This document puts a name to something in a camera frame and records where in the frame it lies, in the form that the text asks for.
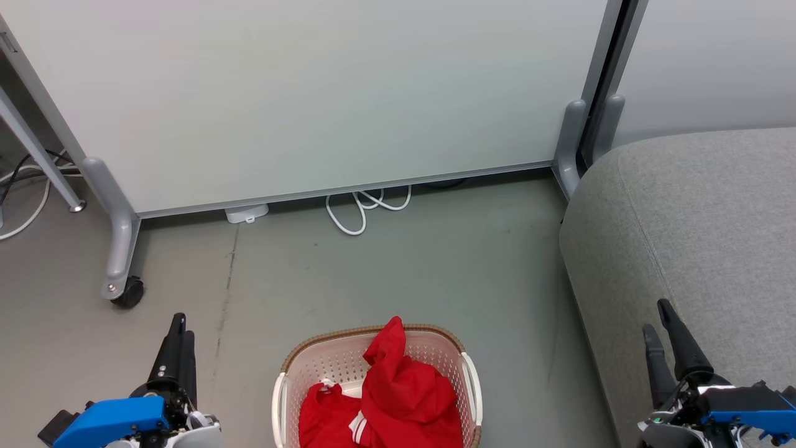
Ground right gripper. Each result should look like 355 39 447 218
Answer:
638 299 742 448

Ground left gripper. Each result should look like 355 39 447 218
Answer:
104 312 223 448

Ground red garment with white trim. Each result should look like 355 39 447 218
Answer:
356 315 465 448
298 378 374 448

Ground grey fabric sofa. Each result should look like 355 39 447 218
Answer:
558 127 796 448

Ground black caster wheel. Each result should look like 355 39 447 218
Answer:
111 276 146 309

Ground grey partition foot with caster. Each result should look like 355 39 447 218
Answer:
81 157 141 301

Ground white plastic laundry basket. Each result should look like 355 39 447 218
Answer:
271 323 483 448

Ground white power adapter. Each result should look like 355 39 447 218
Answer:
224 203 270 225

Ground grey metal table leg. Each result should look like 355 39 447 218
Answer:
0 87 88 214

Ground narrow white partition panel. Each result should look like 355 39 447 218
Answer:
608 0 796 150

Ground large white partition panel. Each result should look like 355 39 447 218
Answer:
0 0 624 220

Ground white floor cable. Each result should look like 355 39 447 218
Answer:
0 167 52 241

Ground coiled white cable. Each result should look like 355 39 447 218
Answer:
325 185 413 236

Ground black floor cables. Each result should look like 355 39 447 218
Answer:
0 148 83 206

